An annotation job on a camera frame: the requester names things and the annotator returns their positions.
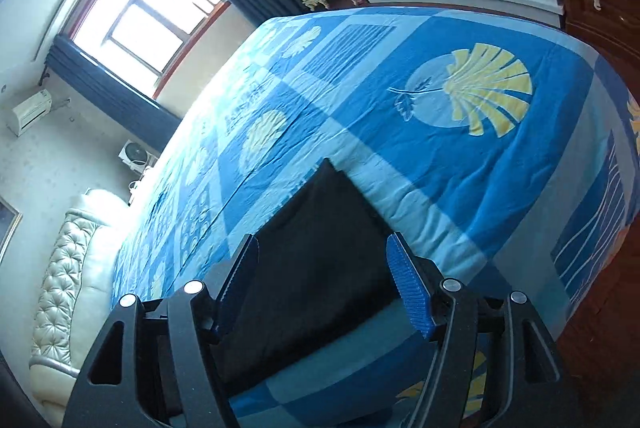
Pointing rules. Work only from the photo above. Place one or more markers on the blue patterned bed cover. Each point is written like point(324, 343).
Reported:
point(505, 151)

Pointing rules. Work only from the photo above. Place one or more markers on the cream tufted leather headboard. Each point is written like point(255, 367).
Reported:
point(74, 298)

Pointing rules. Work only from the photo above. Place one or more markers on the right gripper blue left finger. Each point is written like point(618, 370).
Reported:
point(231, 295)

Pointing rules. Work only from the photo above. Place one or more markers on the framed black white photo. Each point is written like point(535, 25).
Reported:
point(10, 218)

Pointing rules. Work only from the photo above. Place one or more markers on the white wall air conditioner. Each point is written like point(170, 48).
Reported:
point(27, 113)

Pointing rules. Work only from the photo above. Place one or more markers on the black pants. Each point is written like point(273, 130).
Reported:
point(322, 272)

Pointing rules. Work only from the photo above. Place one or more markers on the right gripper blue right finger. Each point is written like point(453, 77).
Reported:
point(418, 283)

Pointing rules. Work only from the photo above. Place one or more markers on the white desk fan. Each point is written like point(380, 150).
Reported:
point(135, 157)

